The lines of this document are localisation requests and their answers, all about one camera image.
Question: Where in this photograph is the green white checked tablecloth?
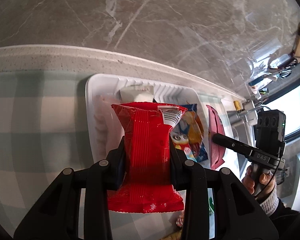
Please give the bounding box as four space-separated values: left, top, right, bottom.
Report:
0 71 230 240

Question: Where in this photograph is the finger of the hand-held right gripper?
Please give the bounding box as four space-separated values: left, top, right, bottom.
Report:
212 133 277 166

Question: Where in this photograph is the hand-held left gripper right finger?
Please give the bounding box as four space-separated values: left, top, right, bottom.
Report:
169 145 280 240

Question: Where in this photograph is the person's right forearm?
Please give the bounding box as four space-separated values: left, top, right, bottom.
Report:
259 185 300 224

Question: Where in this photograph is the person's right hand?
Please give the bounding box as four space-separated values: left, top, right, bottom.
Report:
241 166 277 201

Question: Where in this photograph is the steel sink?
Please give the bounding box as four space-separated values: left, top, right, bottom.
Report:
229 116 257 178

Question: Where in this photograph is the white plastic tray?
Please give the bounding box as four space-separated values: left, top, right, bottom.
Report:
85 74 215 170

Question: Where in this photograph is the blue orange cartoon snack packet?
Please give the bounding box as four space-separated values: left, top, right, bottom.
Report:
169 104 208 164

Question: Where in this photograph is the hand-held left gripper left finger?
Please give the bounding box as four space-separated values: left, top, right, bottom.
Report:
14 137 127 240

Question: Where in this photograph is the white red snack packet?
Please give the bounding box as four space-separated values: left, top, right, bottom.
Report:
119 85 155 103

